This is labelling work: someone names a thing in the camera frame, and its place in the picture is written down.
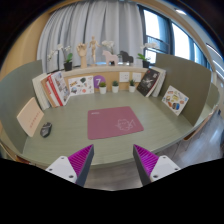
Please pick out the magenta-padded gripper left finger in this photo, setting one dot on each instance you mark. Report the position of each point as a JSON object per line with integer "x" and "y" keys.
{"x": 81, "y": 160}

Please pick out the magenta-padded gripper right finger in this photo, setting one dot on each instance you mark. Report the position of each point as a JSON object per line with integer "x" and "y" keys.
{"x": 145, "y": 160}

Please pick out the grey computer mouse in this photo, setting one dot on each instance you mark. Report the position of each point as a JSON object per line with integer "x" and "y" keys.
{"x": 46, "y": 130}

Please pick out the pink mouse pad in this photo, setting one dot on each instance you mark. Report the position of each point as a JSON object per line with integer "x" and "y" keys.
{"x": 113, "y": 122}

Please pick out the beige book with red lettering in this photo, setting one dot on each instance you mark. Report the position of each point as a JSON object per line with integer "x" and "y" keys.
{"x": 30, "y": 117}

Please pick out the colourful sticker card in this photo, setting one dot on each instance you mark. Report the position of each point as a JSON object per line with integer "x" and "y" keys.
{"x": 175, "y": 100}

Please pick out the small potted green plant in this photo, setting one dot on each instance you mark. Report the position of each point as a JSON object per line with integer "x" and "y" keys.
{"x": 115, "y": 88}
{"x": 132, "y": 88}
{"x": 102, "y": 89}

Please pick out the white sticker sheet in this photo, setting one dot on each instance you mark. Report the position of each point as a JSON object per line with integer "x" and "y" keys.
{"x": 81, "y": 85}

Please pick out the picture-cover white book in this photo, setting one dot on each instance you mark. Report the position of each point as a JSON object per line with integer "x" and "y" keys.
{"x": 61, "y": 86}

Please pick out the tan book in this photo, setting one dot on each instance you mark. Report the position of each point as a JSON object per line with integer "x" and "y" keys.
{"x": 45, "y": 91}

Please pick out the black book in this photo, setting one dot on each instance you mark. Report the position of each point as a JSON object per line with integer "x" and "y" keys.
{"x": 148, "y": 82}

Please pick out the purple round number sign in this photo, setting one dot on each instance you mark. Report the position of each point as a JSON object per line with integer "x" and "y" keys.
{"x": 99, "y": 80}

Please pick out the white books behind black book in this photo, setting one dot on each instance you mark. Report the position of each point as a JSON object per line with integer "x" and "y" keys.
{"x": 162, "y": 78}

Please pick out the thick white book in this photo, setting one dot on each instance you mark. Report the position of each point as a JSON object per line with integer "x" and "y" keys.
{"x": 37, "y": 88}

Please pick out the green felt partition panel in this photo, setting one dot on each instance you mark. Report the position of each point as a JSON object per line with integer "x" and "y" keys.
{"x": 183, "y": 76}
{"x": 16, "y": 90}

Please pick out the white orchid in black pot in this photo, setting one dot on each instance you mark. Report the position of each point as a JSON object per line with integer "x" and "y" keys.
{"x": 68, "y": 65}
{"x": 146, "y": 63}

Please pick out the black wooden horse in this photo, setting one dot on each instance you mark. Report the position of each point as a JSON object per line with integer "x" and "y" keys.
{"x": 126, "y": 57}

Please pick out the pink wooden horse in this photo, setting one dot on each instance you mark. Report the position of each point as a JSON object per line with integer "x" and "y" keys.
{"x": 110, "y": 57}

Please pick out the wooden mannequin figure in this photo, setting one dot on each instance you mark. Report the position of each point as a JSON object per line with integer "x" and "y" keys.
{"x": 93, "y": 46}

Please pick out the white orchid behind horse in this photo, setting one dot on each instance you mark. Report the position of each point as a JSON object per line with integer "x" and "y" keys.
{"x": 108, "y": 44}

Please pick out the window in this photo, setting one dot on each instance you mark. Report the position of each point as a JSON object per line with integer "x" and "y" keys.
{"x": 181, "y": 41}

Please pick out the grey curtain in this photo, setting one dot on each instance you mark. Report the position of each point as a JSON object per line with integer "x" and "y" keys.
{"x": 100, "y": 23}

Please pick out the white wall socket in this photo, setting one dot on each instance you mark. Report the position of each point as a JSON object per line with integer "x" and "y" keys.
{"x": 124, "y": 77}
{"x": 137, "y": 77}

